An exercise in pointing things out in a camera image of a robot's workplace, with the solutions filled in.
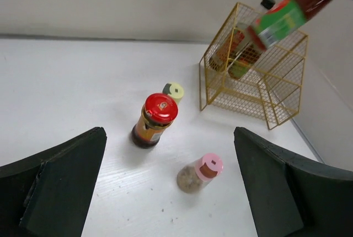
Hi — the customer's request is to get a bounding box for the ketchup bottle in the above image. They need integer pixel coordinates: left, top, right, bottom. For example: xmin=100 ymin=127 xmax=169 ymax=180
xmin=245 ymin=0 xmax=332 ymax=52
xmin=228 ymin=45 xmax=261 ymax=80

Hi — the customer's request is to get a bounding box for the yellow wire basket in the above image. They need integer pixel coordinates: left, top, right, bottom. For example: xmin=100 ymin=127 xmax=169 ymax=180
xmin=199 ymin=2 xmax=308 ymax=130

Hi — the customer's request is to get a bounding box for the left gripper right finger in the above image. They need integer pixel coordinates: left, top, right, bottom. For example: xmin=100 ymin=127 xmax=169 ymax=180
xmin=234 ymin=127 xmax=352 ymax=237

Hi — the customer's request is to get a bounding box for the pink-lid spice shaker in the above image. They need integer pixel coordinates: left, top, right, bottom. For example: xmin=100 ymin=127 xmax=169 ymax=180
xmin=176 ymin=153 xmax=223 ymax=193

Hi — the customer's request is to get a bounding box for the tall red-label sauce bottle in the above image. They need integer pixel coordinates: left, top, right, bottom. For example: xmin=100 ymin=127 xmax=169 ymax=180
xmin=209 ymin=0 xmax=275 ymax=72

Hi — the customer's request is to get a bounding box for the red-lid sauce jar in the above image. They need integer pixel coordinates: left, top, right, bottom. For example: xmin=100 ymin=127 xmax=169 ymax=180
xmin=131 ymin=93 xmax=179 ymax=149

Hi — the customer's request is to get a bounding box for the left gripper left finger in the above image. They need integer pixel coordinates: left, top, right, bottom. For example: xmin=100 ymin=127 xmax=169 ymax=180
xmin=1 ymin=127 xmax=107 ymax=236

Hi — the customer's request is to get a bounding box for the yellow-lid white shaker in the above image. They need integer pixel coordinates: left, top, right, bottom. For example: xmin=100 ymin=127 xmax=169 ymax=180
xmin=162 ymin=82 xmax=184 ymax=105

